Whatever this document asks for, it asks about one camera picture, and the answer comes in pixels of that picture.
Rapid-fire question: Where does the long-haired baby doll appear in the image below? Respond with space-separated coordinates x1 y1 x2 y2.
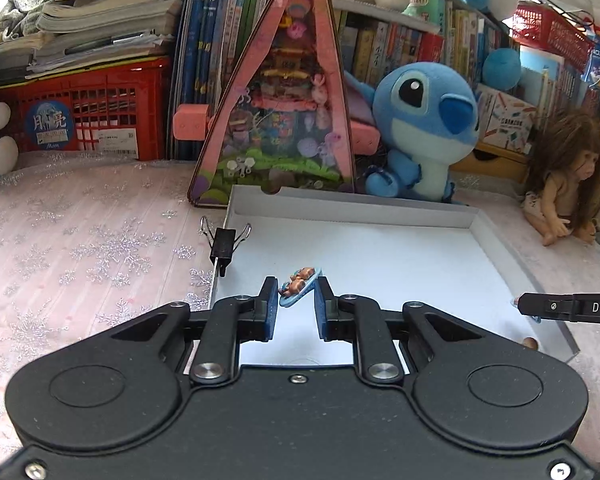
520 110 600 247

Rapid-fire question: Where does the stack of paperback books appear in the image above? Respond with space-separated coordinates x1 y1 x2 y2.
27 0 191 81

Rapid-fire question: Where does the red plastic crate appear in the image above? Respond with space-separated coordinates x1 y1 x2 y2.
0 57 173 162

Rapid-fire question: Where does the row of thin books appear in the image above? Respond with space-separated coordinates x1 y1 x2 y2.
520 47 586 111

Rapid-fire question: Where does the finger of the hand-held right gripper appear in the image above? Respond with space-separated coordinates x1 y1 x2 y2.
514 293 575 322

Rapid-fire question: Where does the blue alien plush toy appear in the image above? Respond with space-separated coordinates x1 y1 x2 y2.
344 61 481 204

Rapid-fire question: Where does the green carton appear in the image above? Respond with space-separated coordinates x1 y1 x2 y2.
402 0 446 23

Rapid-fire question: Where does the colourful printed box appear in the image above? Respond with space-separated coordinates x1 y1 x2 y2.
475 84 537 156

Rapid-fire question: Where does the pink triangular book nook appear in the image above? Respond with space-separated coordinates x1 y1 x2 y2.
187 0 357 209

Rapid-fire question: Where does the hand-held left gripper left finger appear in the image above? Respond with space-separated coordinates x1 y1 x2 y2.
111 276 280 386

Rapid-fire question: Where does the grey knitted cloth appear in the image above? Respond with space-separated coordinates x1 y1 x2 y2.
0 0 51 38

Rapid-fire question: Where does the white cardboard box tray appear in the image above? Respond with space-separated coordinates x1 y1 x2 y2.
207 184 580 376

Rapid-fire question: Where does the blue plush ball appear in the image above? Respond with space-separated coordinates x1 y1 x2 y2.
482 47 523 93

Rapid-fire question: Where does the black binder clip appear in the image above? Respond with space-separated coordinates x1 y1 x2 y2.
198 216 253 277

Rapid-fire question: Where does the red plastic basket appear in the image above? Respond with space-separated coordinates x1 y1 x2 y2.
510 4 596 73

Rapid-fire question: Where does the wooden drawer box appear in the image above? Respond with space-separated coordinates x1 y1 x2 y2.
450 142 528 183

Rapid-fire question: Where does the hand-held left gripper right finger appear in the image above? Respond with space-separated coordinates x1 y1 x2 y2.
313 276 483 386

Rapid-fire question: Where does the row of tall blue books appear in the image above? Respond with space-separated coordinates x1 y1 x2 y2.
167 0 246 161

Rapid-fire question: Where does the row of colourful shelf books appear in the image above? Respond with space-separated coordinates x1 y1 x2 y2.
240 0 518 111

